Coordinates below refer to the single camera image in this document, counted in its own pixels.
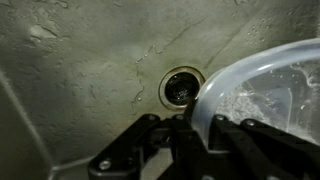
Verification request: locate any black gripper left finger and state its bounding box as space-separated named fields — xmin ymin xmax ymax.
xmin=87 ymin=99 xmax=215 ymax=180

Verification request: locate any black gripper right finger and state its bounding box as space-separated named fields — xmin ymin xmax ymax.
xmin=207 ymin=114 xmax=320 ymax=180

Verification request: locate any clear plastic lunchbox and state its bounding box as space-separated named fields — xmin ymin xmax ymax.
xmin=191 ymin=37 xmax=320 ymax=148

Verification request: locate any round sink drain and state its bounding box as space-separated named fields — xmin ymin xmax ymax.
xmin=158 ymin=65 xmax=206 ymax=112

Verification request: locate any stainless steel sink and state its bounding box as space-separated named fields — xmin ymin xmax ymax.
xmin=0 ymin=0 xmax=320 ymax=180

